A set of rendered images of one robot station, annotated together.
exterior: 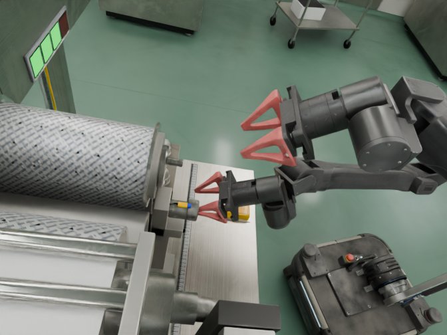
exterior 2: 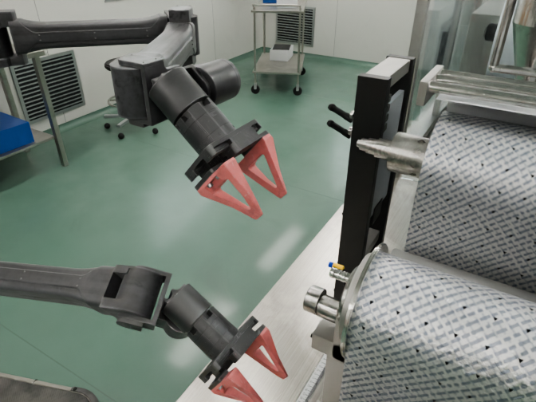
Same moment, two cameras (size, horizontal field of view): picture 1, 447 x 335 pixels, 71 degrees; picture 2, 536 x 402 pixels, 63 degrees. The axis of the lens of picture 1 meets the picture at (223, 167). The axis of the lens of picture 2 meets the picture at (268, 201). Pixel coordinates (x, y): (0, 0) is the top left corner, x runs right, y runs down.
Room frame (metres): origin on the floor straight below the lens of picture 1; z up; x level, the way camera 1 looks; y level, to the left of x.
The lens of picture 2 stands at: (0.69, 0.30, 1.64)
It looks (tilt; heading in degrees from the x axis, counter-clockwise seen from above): 32 degrees down; 224
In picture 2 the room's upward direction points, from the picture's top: straight up
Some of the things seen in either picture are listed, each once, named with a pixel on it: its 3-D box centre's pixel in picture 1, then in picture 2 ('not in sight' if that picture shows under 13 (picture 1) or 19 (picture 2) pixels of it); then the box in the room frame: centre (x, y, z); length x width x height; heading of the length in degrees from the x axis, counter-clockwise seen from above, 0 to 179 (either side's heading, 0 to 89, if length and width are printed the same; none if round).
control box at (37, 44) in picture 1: (50, 41); not in sight; (0.63, 0.52, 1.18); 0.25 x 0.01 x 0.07; 13
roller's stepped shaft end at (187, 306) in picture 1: (199, 308); (375, 147); (0.10, -0.03, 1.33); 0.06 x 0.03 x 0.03; 103
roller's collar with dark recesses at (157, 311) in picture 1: (142, 303); (411, 155); (0.09, 0.03, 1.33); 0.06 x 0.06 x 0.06; 13
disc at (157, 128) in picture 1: (152, 164); (365, 300); (0.33, 0.12, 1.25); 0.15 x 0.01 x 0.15; 13
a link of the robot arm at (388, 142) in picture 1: (391, 129); (181, 88); (0.36, -0.19, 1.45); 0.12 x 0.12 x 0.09; 13
